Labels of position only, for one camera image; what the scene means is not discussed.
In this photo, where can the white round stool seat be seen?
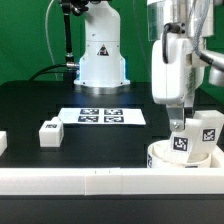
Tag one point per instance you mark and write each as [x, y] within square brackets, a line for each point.
[160, 156]

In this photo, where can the white U-shaped obstacle fence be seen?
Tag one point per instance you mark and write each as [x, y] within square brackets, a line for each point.
[118, 181]

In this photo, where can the white marker tag sheet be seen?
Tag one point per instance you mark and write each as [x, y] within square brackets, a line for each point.
[102, 116]

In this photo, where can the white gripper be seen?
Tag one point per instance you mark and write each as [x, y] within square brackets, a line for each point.
[176, 74]

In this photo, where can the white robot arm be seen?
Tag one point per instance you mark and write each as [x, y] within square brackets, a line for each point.
[178, 29]

